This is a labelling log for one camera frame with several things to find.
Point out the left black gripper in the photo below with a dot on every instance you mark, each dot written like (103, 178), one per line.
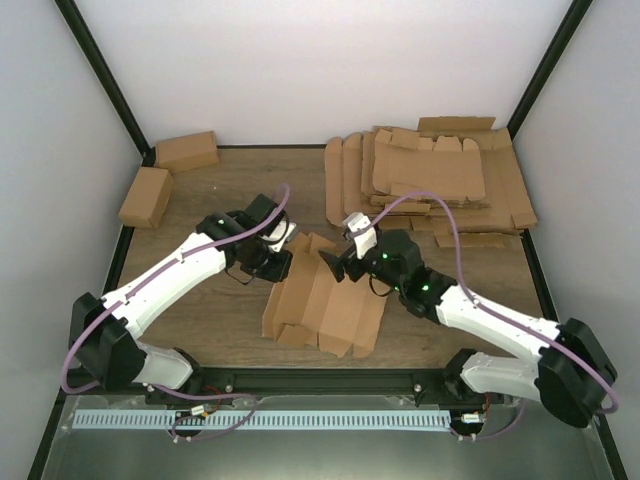
(278, 273)

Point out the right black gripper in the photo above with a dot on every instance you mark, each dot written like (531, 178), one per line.
(337, 266)

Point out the cardboard box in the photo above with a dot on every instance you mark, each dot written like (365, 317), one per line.
(187, 152)
(310, 308)
(147, 198)

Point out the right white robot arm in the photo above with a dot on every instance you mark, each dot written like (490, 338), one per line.
(563, 366)

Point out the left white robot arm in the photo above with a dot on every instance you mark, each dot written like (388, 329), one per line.
(106, 331)

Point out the stack of flat cardboard blanks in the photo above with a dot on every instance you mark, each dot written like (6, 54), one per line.
(451, 174)

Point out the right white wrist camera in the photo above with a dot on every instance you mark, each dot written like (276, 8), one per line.
(361, 236)

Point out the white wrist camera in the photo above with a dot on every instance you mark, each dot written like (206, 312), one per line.
(361, 236)
(281, 235)

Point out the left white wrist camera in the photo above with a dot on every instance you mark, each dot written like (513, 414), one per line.
(281, 235)

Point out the black aluminium frame rail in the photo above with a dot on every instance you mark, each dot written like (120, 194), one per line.
(442, 386)

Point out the light blue slotted cable duct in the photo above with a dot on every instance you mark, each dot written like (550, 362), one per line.
(420, 420)

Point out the left black frame post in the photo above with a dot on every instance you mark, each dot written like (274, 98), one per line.
(93, 54)

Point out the black frame post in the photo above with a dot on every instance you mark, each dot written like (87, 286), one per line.
(93, 54)
(562, 37)

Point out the right black frame post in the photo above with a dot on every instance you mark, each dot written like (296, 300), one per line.
(562, 37)

